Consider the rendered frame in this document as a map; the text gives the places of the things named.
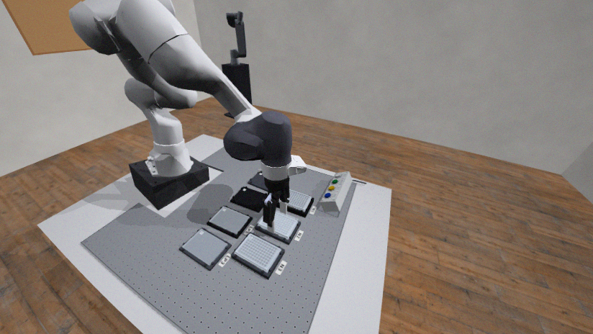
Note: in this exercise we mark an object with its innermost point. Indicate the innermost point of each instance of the white button panel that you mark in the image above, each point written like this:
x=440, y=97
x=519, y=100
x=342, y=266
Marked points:
x=335, y=195

